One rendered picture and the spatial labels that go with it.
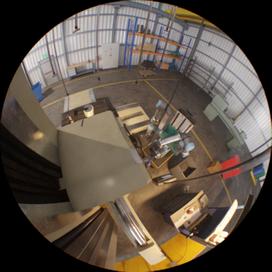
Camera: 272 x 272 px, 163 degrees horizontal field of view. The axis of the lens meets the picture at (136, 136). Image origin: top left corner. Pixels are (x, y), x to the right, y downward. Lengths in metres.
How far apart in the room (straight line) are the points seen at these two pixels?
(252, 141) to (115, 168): 10.00
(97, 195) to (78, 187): 0.16
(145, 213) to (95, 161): 2.26
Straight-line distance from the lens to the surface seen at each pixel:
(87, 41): 7.88
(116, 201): 1.26
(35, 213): 0.53
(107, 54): 7.58
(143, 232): 1.57
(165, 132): 1.85
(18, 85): 0.73
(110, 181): 0.70
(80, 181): 0.76
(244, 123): 9.60
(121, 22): 8.43
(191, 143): 1.18
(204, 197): 2.29
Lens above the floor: 2.60
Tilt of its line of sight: 58 degrees down
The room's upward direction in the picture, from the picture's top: 15 degrees clockwise
